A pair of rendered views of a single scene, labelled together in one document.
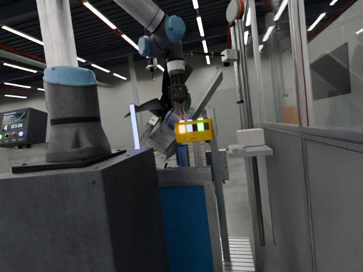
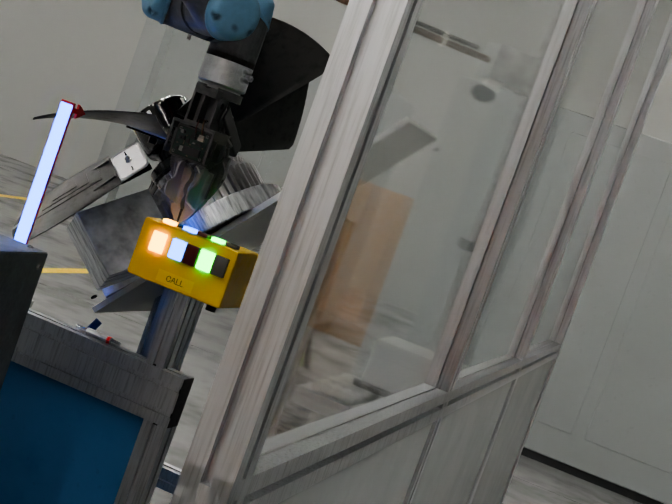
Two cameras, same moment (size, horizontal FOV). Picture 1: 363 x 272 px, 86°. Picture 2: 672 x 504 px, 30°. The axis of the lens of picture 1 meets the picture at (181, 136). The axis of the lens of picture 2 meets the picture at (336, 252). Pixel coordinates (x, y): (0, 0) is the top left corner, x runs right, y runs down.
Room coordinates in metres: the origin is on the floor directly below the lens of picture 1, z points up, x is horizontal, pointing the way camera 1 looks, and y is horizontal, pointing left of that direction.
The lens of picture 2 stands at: (-1.02, -0.30, 1.23)
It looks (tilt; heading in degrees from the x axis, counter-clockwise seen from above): 4 degrees down; 1
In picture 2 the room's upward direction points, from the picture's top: 20 degrees clockwise
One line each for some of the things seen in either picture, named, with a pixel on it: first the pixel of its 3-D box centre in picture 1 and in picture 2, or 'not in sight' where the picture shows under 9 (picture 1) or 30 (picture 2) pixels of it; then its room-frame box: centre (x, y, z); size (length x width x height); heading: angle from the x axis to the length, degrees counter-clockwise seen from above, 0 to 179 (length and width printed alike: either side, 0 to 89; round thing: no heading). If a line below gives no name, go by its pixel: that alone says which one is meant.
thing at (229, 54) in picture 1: (229, 55); not in sight; (1.52, -0.45, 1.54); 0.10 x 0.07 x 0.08; 111
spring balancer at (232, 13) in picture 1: (235, 11); not in sight; (1.55, -0.53, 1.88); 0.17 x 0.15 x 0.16; 166
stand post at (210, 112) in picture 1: (219, 189); not in sight; (1.34, -0.22, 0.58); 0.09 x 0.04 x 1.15; 166
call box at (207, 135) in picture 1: (194, 131); (192, 266); (0.87, -0.06, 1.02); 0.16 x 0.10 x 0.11; 76
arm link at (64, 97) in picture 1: (73, 93); not in sight; (0.52, 0.27, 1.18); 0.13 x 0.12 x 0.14; 35
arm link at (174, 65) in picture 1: (176, 68); (226, 77); (0.86, -0.02, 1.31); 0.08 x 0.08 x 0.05
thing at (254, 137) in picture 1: (249, 137); not in sight; (1.34, -0.47, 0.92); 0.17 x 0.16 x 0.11; 76
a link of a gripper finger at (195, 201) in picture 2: (185, 110); (192, 196); (0.86, -0.03, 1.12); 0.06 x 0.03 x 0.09; 166
